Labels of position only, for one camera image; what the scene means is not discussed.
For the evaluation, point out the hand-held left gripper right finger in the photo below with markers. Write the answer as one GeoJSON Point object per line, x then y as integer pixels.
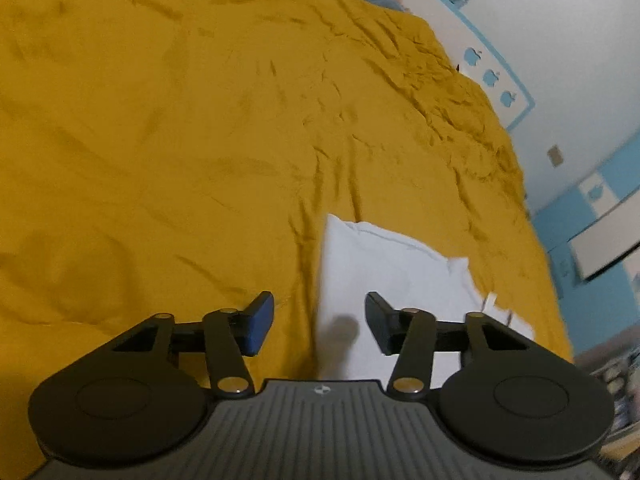
{"type": "Point", "coordinates": [378, 321]}

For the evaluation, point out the blue and white cabinet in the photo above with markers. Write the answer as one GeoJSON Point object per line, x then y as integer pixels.
{"type": "Point", "coordinates": [560, 220]}

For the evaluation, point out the patterned cloth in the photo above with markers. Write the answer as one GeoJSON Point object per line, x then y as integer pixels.
{"type": "Point", "coordinates": [617, 375]}

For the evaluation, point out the white panel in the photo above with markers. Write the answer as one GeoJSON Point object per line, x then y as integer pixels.
{"type": "Point", "coordinates": [605, 252]}

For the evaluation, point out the white and blue headboard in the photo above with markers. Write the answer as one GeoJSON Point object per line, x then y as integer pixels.
{"type": "Point", "coordinates": [492, 67]}

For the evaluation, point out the wall switch plate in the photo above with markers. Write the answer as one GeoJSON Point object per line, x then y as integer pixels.
{"type": "Point", "coordinates": [554, 155]}

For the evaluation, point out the white printed t-shirt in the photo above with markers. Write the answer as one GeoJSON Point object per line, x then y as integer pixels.
{"type": "Point", "coordinates": [395, 270]}

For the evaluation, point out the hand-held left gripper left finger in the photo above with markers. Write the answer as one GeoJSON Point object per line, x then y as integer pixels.
{"type": "Point", "coordinates": [260, 321]}

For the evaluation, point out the mustard yellow quilted blanket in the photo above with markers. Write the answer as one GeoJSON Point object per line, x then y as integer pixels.
{"type": "Point", "coordinates": [175, 150]}

